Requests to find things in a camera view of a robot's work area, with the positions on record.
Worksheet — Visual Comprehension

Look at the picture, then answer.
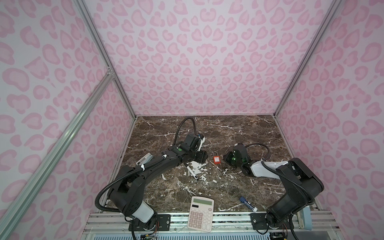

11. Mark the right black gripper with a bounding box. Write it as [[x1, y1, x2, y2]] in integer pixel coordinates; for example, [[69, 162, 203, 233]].
[[221, 150, 243, 169]]

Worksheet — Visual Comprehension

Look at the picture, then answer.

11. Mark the red padlock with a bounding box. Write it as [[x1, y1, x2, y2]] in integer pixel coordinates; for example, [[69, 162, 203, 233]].
[[213, 152, 221, 165]]

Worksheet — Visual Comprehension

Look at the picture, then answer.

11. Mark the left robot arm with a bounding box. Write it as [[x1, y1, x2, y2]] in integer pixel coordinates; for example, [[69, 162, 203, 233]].
[[107, 134, 208, 229]]

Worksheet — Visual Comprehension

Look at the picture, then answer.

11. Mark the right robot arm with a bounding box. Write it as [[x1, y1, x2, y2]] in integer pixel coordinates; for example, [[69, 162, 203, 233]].
[[223, 143, 325, 228]]

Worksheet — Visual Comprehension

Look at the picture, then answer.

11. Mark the black white marker pen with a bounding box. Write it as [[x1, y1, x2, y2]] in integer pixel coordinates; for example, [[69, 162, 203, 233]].
[[187, 166, 199, 180]]

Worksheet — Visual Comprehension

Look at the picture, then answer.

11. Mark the blue white glue stick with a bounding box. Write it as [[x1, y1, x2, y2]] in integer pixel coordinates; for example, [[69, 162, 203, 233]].
[[239, 197, 258, 213]]

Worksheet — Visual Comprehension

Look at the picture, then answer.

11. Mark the grey white small device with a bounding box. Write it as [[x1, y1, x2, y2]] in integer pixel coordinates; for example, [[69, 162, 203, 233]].
[[136, 153, 154, 166]]

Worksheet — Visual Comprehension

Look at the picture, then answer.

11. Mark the pink calculator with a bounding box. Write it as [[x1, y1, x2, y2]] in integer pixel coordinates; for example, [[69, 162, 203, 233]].
[[188, 197, 214, 233]]

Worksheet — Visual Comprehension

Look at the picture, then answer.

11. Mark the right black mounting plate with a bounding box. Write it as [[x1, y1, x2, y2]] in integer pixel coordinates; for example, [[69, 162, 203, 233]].
[[250, 213, 269, 233]]

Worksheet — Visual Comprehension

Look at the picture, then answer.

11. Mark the black mounting plate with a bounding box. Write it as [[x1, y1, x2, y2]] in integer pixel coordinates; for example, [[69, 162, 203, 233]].
[[250, 213, 269, 233], [129, 213, 171, 232]]

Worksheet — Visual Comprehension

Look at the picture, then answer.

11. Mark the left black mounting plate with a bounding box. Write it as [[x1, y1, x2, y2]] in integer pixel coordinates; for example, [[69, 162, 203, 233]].
[[129, 213, 171, 232]]

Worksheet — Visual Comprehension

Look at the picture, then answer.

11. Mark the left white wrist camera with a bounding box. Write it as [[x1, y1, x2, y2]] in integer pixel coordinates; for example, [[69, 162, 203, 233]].
[[195, 134, 206, 152]]

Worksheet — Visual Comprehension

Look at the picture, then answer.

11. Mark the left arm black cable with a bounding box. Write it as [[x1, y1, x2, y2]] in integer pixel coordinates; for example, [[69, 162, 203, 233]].
[[94, 116, 199, 213]]

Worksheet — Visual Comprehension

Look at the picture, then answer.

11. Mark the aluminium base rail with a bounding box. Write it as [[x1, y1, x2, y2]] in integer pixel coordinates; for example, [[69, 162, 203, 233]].
[[81, 211, 344, 240]]

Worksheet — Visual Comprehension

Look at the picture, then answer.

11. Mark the right corner aluminium post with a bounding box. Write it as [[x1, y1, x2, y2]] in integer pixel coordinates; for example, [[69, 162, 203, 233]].
[[274, 0, 345, 119]]

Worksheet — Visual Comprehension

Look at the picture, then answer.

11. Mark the corner aluminium post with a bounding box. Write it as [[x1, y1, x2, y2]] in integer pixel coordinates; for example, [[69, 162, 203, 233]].
[[73, 0, 137, 120], [274, 0, 345, 119]]

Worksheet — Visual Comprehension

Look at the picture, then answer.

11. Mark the left corner aluminium post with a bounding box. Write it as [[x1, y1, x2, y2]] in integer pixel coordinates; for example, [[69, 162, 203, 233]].
[[73, 0, 137, 120]]

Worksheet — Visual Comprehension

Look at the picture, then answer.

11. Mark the diagonal aluminium frame bar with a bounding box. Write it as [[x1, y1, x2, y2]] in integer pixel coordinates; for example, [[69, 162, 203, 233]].
[[1, 73, 115, 240]]

